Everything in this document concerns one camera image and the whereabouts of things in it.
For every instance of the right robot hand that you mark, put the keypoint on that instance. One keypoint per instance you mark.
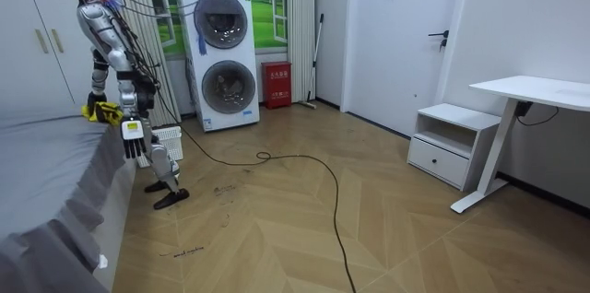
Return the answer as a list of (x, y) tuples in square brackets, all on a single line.
[(94, 100)]

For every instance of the white bed tag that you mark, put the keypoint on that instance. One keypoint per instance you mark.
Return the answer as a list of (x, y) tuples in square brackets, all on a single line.
[(102, 261)]

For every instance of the landscape window poster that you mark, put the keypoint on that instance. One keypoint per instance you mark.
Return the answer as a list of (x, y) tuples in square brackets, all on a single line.
[(265, 12)]

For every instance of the white desk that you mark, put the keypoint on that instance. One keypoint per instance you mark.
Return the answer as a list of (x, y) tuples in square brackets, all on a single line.
[(530, 88)]

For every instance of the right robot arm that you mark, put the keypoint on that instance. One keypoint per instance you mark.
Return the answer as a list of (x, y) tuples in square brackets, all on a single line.
[(99, 76)]

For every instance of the white door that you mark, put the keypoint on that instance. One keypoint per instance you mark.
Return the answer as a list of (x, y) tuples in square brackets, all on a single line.
[(392, 53)]

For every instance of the red fire extinguisher box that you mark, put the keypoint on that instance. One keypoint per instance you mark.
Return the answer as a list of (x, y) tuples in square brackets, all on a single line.
[(276, 85)]

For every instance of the grey bed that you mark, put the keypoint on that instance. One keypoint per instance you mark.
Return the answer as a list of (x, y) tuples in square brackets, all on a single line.
[(46, 168)]

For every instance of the white laundry basket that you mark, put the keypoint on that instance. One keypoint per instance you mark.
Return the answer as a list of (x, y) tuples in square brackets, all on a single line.
[(171, 142)]

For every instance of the white nightstand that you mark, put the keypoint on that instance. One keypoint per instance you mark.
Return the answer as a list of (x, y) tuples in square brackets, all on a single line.
[(442, 159)]

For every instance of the robot legs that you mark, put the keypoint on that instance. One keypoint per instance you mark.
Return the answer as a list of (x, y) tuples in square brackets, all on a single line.
[(161, 162)]

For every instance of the white pleated curtain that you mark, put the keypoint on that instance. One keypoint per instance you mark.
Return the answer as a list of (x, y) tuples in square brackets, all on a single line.
[(138, 21), (300, 30)]

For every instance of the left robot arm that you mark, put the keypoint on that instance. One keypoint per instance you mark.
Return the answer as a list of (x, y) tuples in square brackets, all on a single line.
[(126, 95)]

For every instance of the white washing machine tower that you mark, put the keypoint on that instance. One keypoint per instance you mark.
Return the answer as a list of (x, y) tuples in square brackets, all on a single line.
[(221, 76)]

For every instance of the yellow cloth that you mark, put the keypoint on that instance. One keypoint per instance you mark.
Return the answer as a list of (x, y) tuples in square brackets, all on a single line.
[(109, 113)]

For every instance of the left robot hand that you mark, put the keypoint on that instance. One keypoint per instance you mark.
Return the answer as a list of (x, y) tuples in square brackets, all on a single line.
[(132, 132)]

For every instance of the white wardrobe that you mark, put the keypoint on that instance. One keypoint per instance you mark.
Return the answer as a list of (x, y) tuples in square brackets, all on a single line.
[(27, 53)]

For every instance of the black desk control box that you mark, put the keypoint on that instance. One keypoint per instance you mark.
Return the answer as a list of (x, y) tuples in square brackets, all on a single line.
[(523, 108)]

